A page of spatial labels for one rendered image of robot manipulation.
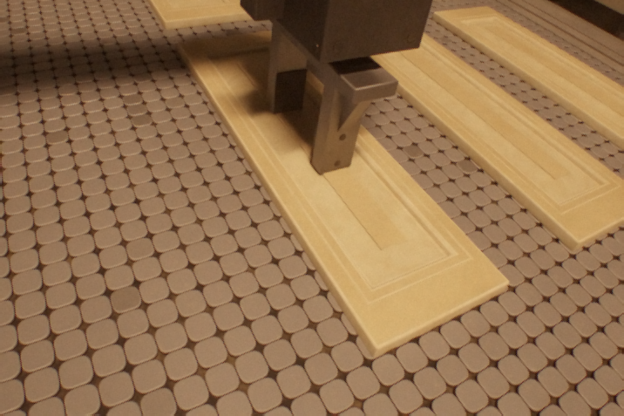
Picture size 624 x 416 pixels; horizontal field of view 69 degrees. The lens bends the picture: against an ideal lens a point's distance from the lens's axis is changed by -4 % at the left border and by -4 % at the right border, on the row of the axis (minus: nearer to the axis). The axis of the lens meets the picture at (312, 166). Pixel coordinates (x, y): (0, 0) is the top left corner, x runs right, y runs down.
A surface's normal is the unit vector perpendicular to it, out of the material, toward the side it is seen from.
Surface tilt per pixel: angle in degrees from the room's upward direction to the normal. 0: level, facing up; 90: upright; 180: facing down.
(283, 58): 90
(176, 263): 0
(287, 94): 90
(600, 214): 0
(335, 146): 90
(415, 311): 0
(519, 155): 11
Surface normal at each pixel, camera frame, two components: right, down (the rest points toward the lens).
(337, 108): 0.48, 0.62
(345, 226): -0.05, -0.69
